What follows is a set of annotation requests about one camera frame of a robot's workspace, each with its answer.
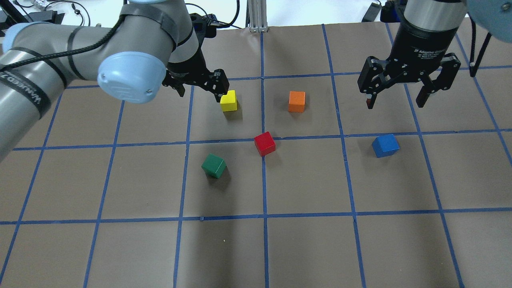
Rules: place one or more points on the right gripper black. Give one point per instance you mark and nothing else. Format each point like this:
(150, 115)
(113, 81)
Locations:
(423, 44)

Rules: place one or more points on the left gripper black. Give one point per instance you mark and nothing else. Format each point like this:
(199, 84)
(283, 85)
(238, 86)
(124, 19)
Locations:
(190, 68)

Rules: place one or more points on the red wooden block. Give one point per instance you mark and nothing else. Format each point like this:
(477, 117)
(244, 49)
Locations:
(265, 144)

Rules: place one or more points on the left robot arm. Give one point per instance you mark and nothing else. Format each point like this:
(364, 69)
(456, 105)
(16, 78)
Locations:
(153, 44)

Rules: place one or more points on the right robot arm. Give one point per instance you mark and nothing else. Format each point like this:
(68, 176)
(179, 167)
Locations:
(442, 15)

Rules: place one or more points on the yellow wooden block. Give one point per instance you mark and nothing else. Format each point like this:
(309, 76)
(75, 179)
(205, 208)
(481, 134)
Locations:
(228, 102)

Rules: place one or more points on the blue wooden block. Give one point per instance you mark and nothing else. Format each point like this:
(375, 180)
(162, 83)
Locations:
(385, 145)

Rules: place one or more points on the green wooden block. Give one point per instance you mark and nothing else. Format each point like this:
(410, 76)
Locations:
(214, 166)

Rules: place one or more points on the orange wooden block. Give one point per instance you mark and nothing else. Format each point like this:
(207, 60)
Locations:
(297, 101)

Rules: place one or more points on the black power adapter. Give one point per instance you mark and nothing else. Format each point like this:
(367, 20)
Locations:
(372, 12)

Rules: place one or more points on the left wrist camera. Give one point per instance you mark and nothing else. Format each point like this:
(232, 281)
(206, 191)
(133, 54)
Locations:
(204, 25)

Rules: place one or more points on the aluminium frame post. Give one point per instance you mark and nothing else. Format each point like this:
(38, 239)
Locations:
(257, 16)

